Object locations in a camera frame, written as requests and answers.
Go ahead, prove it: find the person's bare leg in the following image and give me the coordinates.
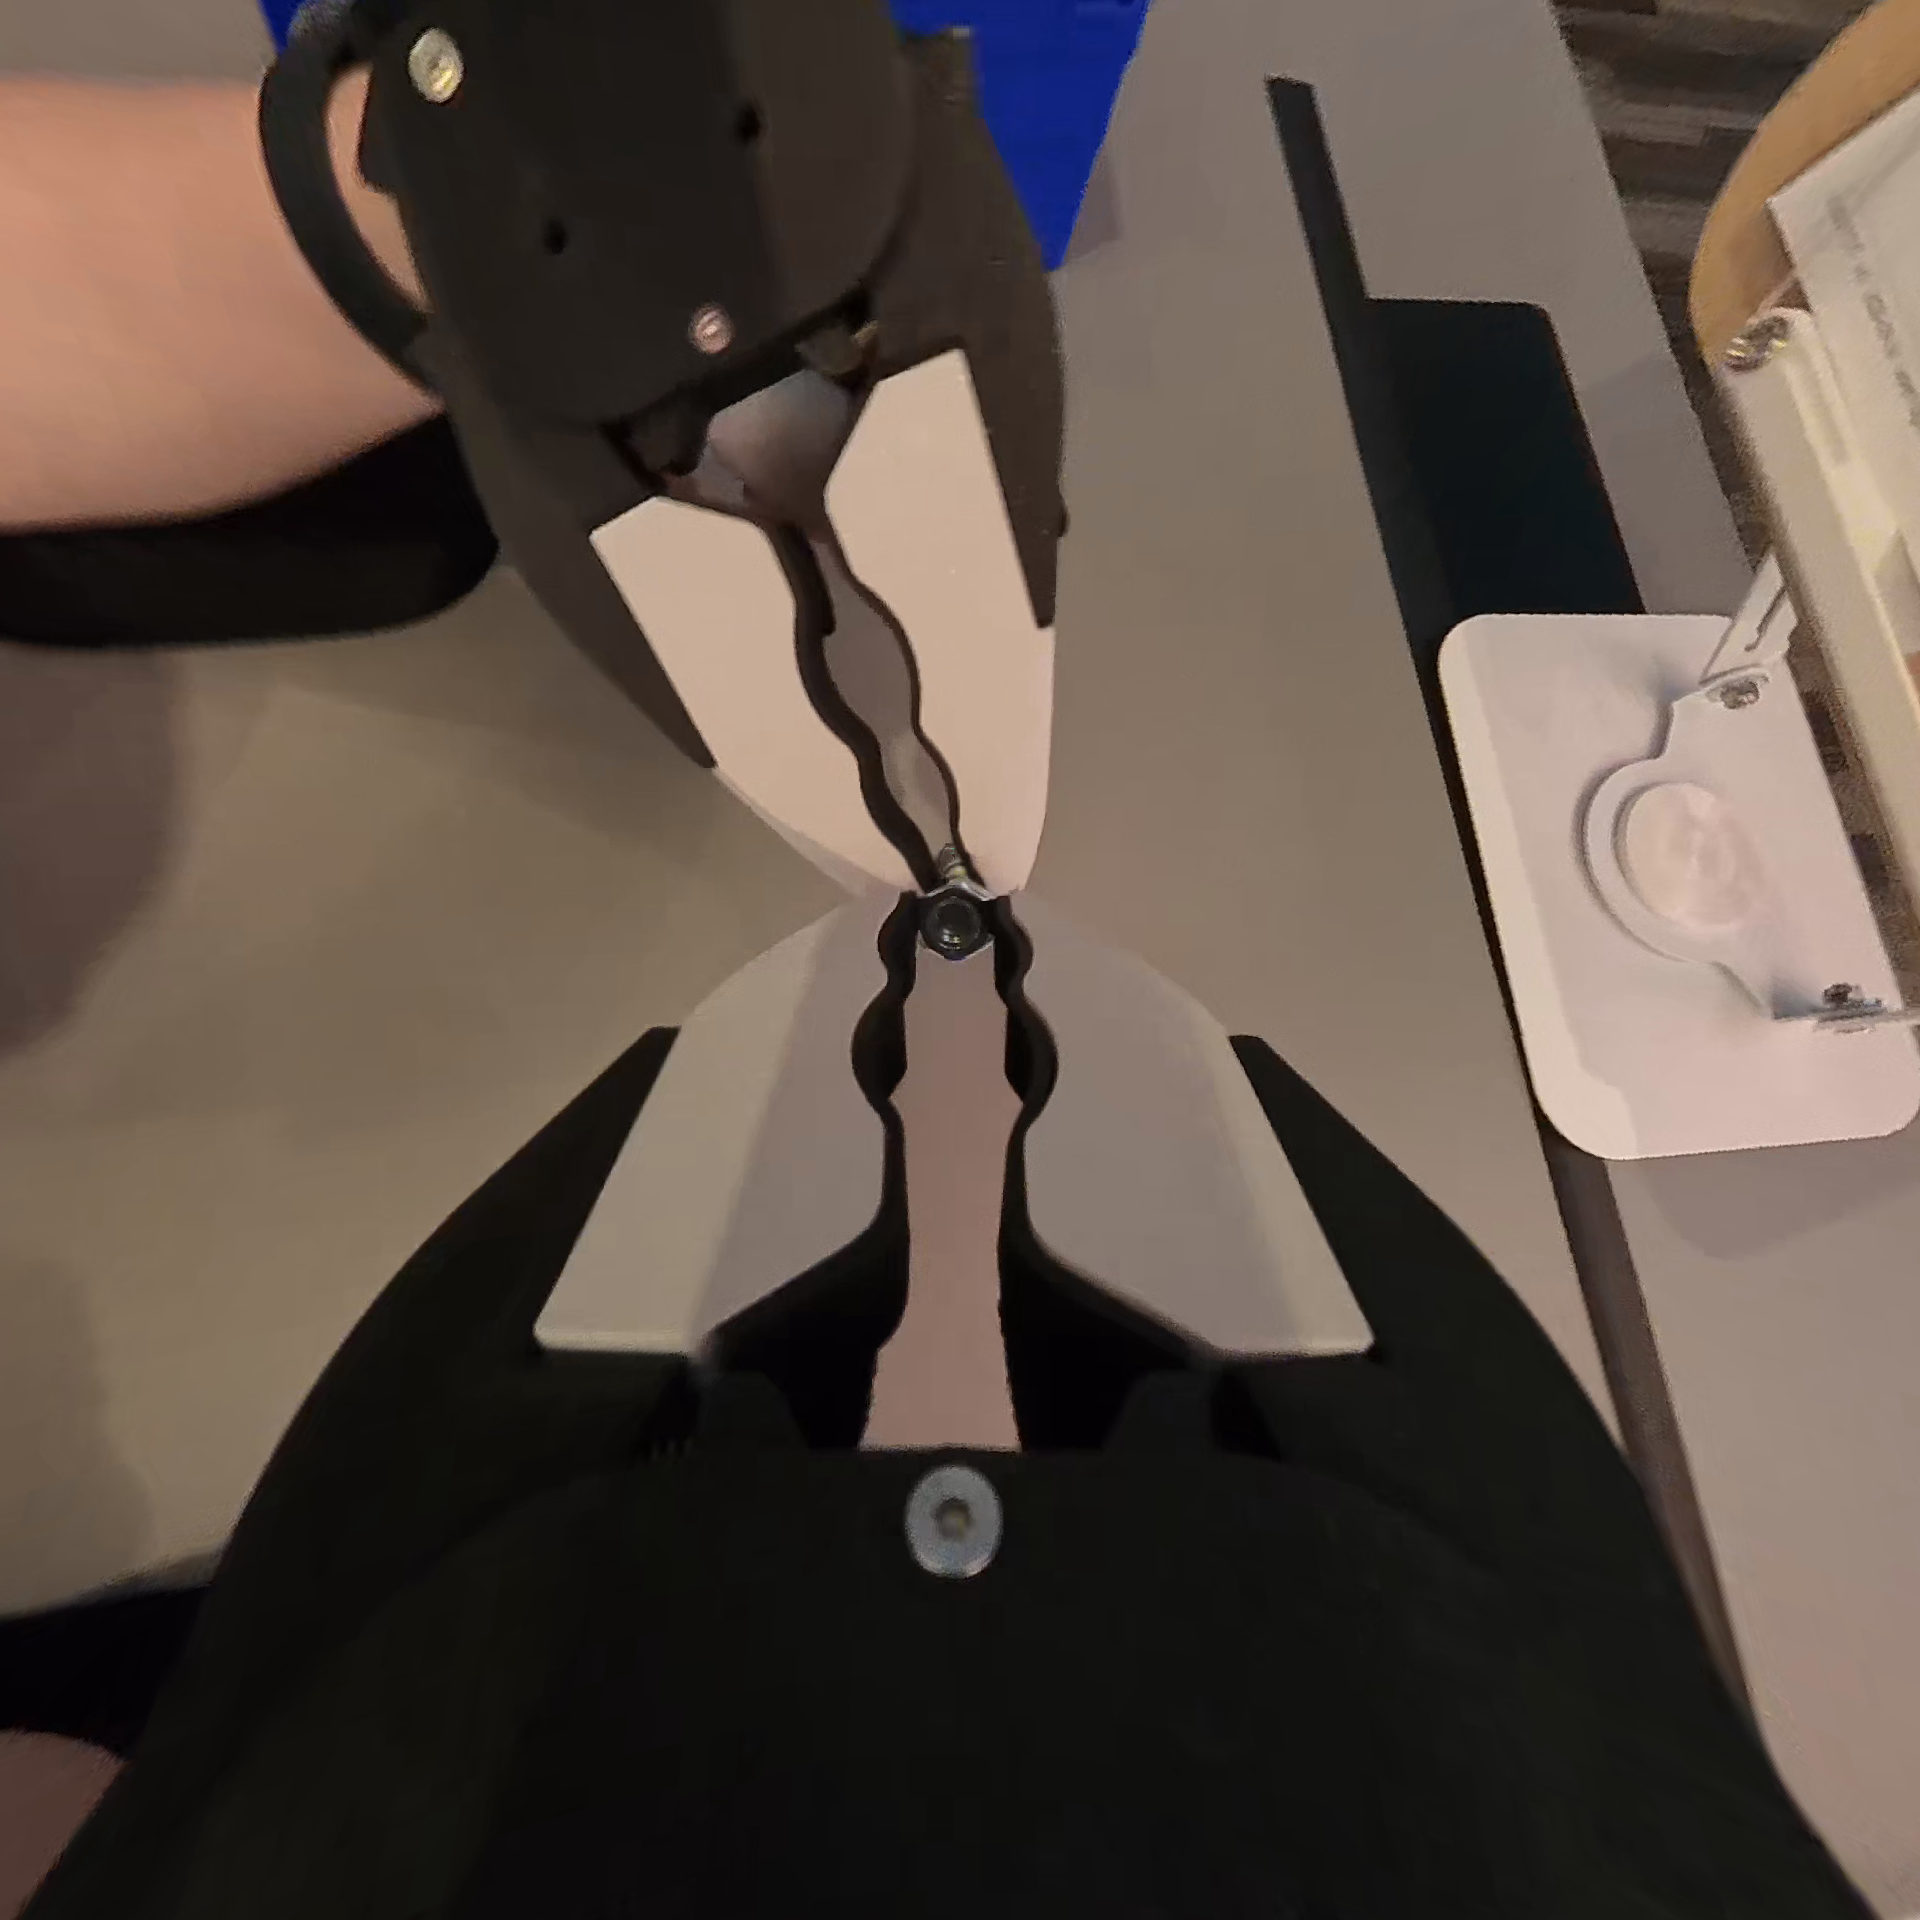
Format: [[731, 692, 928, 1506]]
[[0, 1730, 126, 1920]]

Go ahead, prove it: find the black fitness wristband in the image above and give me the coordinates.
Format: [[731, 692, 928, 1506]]
[[259, 7, 450, 398]]

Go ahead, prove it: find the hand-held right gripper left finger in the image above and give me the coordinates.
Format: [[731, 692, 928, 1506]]
[[531, 893, 915, 1361]]

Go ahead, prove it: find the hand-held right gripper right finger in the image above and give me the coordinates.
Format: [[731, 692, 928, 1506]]
[[1000, 888, 1378, 1361]]

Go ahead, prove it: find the blue divided plastic bin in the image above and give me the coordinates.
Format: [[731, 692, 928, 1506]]
[[263, 0, 1150, 273]]

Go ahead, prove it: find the silver hex bolt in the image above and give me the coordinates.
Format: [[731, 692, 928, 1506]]
[[915, 848, 995, 960]]

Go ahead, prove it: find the black wrist rest pad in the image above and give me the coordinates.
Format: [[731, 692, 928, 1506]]
[[0, 434, 502, 649]]

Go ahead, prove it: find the person's left hand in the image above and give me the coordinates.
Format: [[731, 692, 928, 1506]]
[[322, 70, 853, 546]]

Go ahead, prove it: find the person's left forearm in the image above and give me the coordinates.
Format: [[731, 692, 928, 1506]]
[[0, 76, 452, 536]]

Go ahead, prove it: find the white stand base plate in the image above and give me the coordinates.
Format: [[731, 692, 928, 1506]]
[[1436, 611, 1920, 1162]]

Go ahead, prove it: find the printed instruction poster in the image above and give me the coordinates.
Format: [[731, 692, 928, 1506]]
[[1769, 111, 1920, 450]]

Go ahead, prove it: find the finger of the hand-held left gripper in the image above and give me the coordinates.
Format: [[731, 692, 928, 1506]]
[[819, 351, 1064, 891], [589, 497, 928, 891]]

